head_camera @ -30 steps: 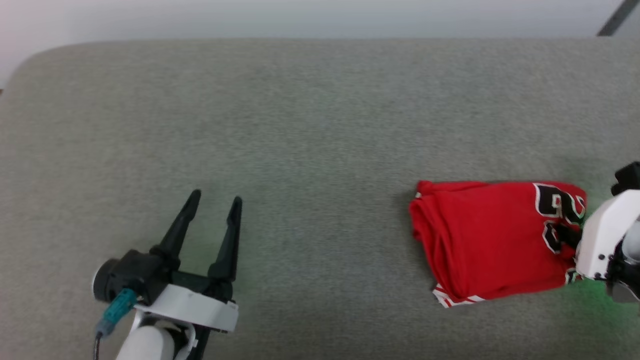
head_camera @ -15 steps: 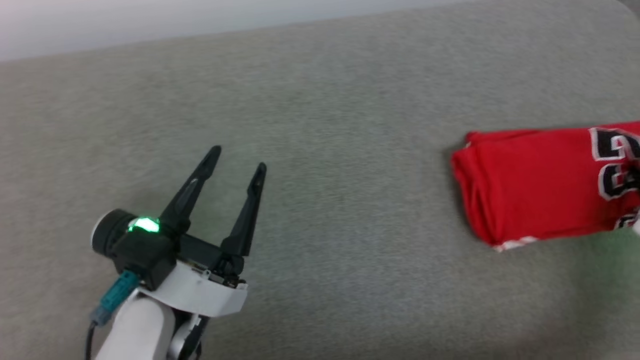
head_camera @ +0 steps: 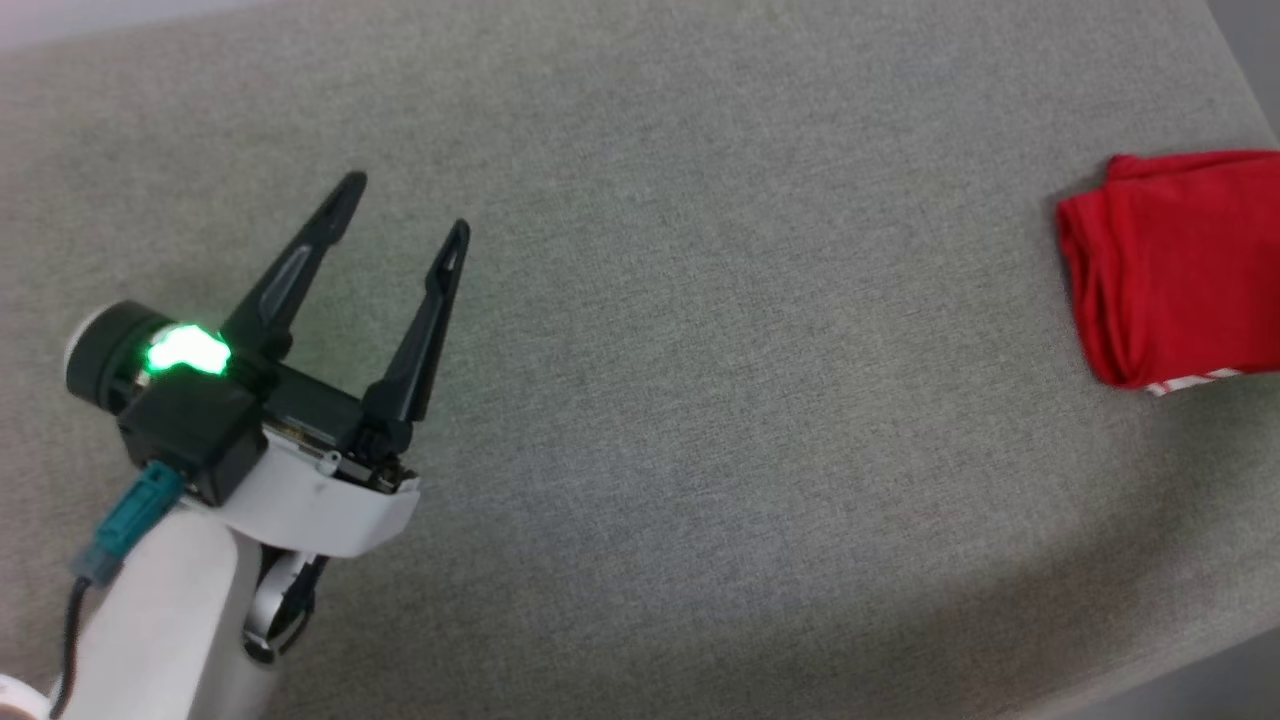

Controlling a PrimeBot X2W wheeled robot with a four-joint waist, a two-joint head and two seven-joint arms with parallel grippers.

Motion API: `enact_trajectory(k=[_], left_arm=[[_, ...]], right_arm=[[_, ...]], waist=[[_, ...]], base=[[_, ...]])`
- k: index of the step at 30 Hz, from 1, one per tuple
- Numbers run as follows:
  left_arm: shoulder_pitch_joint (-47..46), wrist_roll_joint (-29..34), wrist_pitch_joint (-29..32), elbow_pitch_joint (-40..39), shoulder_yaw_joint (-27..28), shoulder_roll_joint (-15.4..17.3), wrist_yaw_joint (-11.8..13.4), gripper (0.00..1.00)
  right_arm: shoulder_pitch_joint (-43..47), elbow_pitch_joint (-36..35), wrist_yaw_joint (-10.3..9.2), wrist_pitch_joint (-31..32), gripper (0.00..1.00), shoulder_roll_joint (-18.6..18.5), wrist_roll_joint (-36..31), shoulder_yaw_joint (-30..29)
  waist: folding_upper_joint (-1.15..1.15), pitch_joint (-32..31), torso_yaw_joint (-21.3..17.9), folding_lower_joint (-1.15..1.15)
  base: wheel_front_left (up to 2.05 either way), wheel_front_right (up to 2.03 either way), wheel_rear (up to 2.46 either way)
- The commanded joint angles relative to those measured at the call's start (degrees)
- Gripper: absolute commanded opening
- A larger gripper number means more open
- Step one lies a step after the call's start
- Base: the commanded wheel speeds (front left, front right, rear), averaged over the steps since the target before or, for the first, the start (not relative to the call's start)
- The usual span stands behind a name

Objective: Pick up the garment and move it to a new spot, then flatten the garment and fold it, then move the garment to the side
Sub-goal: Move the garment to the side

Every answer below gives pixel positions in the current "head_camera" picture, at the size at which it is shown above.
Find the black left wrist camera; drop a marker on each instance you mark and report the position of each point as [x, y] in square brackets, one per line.
[190, 440]

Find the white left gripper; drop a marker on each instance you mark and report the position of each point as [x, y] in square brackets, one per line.
[320, 490]

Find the red basketball jersey white trim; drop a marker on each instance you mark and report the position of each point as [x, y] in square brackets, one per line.
[1180, 270]

